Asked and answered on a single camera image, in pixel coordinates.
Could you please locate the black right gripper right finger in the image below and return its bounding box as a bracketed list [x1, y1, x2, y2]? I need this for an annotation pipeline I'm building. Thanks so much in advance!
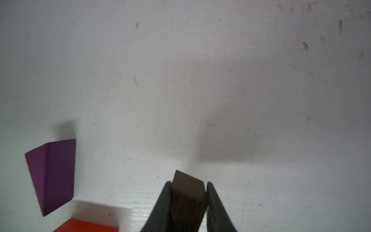
[206, 182, 237, 232]

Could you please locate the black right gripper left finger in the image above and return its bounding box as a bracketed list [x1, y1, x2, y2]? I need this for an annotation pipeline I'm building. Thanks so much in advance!
[141, 181, 172, 232]

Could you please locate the red rectangular block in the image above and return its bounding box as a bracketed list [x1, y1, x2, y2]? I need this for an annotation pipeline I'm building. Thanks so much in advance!
[54, 219, 119, 232]

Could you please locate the purple triangle block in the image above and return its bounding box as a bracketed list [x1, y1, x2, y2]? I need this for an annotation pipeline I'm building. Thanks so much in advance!
[25, 139, 76, 217]

